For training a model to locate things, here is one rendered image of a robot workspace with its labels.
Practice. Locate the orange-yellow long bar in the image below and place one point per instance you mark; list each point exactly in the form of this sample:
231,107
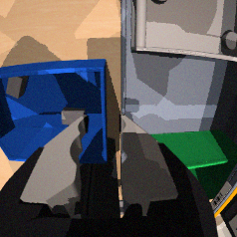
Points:
226,202

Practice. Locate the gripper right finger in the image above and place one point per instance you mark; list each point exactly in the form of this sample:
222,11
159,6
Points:
154,177

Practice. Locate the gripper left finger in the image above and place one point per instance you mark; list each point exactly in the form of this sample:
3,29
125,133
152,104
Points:
49,177

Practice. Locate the blue bin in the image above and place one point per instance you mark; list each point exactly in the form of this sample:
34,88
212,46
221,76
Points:
36,118

